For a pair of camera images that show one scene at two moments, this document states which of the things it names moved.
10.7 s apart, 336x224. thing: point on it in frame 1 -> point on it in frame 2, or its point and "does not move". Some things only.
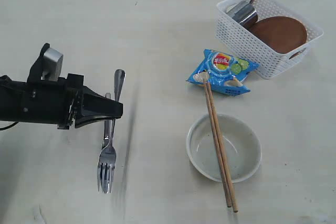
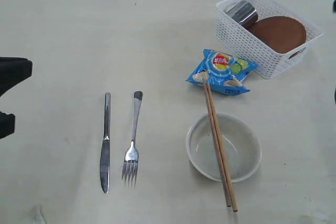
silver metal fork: [106, 162] -> [131, 157]
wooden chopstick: [217, 142] does not move
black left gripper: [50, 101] -> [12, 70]
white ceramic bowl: [242, 146] does not move
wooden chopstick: [234, 207] does not move
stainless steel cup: [243, 12] does not move
